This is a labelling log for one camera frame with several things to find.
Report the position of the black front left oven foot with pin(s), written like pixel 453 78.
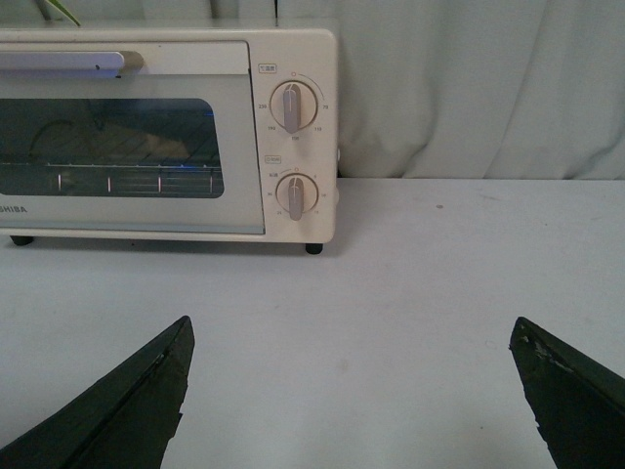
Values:
pixel 21 240

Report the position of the cream toaster oven body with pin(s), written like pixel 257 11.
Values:
pixel 279 51

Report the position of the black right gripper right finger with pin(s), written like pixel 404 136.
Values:
pixel 578 403

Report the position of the green plant leaf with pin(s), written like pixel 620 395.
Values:
pixel 59 6

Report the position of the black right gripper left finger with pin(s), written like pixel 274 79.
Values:
pixel 124 420

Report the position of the black oven foot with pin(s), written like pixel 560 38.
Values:
pixel 314 248
pixel 21 240

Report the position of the glass oven door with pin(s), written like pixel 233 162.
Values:
pixel 191 104

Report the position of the silver oven door handle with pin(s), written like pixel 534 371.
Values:
pixel 73 64

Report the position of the upper temperature knob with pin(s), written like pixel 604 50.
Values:
pixel 293 106

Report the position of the black front right oven foot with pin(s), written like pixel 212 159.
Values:
pixel 314 248

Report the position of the white backdrop curtain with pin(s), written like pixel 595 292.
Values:
pixel 448 89

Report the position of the lower timer knob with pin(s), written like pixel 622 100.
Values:
pixel 297 194

